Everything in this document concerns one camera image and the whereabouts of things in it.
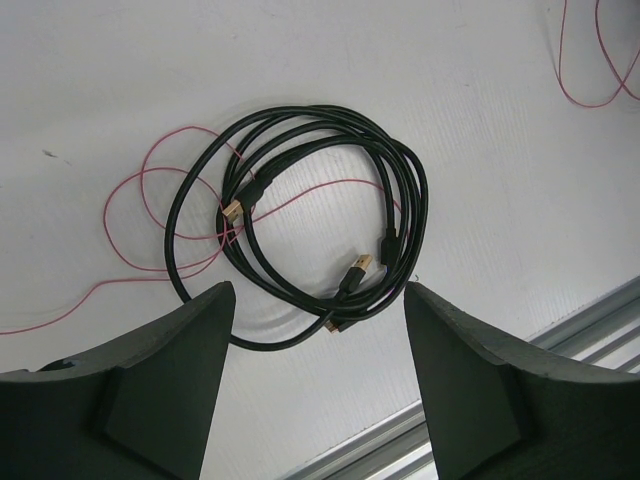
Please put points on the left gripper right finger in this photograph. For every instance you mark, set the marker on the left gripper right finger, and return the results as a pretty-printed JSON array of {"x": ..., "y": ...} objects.
[{"x": 498, "y": 407}]

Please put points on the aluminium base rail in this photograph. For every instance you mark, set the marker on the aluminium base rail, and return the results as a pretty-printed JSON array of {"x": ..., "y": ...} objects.
[{"x": 399, "y": 447}]

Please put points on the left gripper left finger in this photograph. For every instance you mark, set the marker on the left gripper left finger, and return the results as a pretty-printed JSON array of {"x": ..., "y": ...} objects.
[{"x": 137, "y": 407}]

